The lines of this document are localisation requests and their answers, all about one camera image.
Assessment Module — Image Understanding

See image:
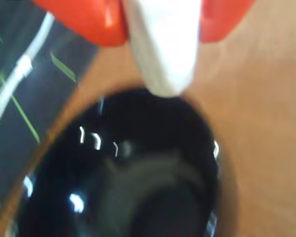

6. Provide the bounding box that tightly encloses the white eraser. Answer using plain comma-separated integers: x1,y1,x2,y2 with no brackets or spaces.
121,0,203,98

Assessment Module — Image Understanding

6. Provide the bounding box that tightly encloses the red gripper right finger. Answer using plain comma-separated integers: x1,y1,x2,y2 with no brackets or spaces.
199,0,254,43

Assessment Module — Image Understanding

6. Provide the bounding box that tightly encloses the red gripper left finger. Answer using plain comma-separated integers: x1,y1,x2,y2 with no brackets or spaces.
31,0,128,47

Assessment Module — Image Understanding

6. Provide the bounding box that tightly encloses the black glossy bowl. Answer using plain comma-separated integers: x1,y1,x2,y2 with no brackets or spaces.
4,86,222,237

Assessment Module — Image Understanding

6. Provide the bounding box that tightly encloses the white cable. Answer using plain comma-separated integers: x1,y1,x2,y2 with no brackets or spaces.
0,12,55,139

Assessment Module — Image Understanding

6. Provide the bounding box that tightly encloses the black mat with green lines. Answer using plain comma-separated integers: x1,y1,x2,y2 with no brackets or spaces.
0,0,101,213

